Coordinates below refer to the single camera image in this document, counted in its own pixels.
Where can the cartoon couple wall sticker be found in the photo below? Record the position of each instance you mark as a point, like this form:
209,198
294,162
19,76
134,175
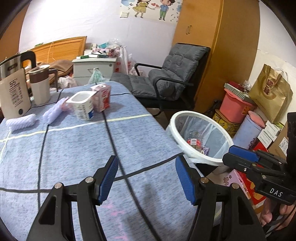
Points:
152,8

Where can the brown cardboard box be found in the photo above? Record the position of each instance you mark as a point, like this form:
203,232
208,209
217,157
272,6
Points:
281,143

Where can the person's right hand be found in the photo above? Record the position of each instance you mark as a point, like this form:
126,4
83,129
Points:
266,215

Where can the beige cup with brown band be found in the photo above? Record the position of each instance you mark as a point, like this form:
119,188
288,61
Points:
40,92

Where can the pink plastic bucket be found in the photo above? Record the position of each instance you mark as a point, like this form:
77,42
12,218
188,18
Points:
234,109

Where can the white nightstand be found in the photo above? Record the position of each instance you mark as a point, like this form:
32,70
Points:
97,63

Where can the wooden headboard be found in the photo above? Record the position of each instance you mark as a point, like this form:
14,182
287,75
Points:
62,47

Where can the purple printed box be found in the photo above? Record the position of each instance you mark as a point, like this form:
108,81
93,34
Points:
205,150

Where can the tall wooden wardrobe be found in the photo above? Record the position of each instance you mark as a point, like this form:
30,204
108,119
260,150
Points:
208,46

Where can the green white plastic bag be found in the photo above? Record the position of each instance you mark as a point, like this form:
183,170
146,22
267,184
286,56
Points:
96,76

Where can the stack of white cartons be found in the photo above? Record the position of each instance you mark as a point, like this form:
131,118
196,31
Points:
270,133

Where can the red gift box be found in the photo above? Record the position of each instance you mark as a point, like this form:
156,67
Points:
248,185

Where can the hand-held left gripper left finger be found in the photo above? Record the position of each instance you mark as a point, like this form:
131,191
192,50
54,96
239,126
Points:
106,183

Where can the pink milk carton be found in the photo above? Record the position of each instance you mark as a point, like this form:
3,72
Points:
101,97

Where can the grey cushioned armchair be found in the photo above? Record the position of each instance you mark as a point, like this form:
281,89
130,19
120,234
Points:
175,69

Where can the yellow patterned box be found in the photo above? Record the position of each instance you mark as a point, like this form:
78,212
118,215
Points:
225,125

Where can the cream electric kettle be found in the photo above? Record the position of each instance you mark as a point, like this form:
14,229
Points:
13,97

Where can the white round trash bin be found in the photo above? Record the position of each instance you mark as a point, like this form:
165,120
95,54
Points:
178,139

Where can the white wall switch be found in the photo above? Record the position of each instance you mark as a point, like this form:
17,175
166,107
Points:
123,14

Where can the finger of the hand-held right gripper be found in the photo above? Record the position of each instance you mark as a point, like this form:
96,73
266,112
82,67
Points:
238,163
242,153

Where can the striped gift box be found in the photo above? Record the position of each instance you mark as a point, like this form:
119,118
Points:
238,89

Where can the white fluffy roll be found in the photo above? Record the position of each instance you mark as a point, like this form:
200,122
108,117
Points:
22,121
54,112

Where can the white red printed plastic bag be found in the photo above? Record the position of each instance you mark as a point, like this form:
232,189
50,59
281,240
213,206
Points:
122,61

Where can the blue bin with pink lid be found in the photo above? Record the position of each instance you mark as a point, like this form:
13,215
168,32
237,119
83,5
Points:
246,132

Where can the brown paper shopping bag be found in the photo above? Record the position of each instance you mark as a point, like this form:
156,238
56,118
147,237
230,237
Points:
270,95

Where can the pink floral box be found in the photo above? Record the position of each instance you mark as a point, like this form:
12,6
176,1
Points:
232,179

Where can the red cartoon drink can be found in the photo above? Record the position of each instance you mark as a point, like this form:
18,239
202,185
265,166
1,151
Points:
193,141

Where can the brown fleece blanket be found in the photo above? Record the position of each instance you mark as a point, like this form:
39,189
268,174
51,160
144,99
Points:
62,66

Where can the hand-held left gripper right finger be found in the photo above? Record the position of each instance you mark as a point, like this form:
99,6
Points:
185,183

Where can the white yogurt cup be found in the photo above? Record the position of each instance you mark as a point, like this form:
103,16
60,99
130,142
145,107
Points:
82,105

